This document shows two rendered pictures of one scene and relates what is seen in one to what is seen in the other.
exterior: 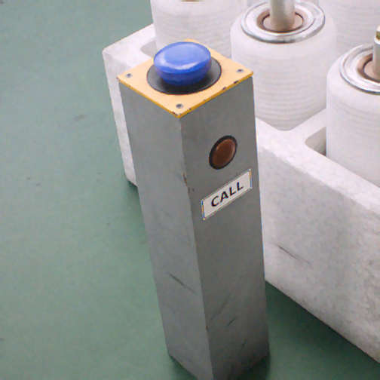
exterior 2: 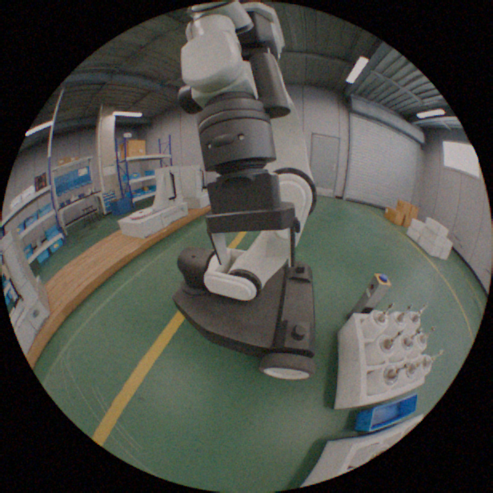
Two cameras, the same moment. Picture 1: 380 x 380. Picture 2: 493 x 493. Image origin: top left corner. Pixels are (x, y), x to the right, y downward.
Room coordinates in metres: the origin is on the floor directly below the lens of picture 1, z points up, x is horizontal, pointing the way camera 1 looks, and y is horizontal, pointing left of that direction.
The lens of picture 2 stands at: (0.43, -0.69, 0.67)
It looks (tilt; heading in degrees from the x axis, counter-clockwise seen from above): 30 degrees down; 146
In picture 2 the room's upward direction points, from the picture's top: straight up
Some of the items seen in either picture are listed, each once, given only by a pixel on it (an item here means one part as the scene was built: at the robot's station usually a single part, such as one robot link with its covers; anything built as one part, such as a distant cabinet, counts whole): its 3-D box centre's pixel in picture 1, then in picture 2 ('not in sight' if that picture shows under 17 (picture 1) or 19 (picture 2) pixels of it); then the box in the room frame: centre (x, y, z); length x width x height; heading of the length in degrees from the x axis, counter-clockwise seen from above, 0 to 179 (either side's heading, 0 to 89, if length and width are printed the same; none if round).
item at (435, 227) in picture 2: not in sight; (436, 227); (1.42, 2.56, 0.45); 0.39 x 0.39 x 0.18; 39
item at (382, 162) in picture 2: not in sight; (387, 166); (-0.09, 5.49, 1.55); 3.20 x 0.12 x 3.10; 39
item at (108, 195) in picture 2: not in sight; (107, 202); (-4.63, -2.35, 0.35); 0.59 x 0.47 x 0.69; 39
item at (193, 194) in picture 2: not in sight; (208, 182); (-2.55, 0.37, 0.45); 1.51 x 0.57 x 0.74; 129
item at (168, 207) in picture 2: not in sight; (150, 197); (-1.61, -0.79, 0.45); 0.82 x 0.57 x 0.74; 129
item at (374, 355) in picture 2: not in sight; (372, 355); (0.65, -0.26, 0.16); 0.10 x 0.10 x 0.18
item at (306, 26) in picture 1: (282, 21); (399, 318); (0.68, -0.09, 0.25); 0.08 x 0.08 x 0.01
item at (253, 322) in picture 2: not in sight; (244, 289); (0.06, -0.45, 0.19); 0.64 x 0.52 x 0.33; 39
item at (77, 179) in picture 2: not in sight; (76, 193); (-4.09, -3.13, 0.94); 1.40 x 0.70 x 1.88; 129
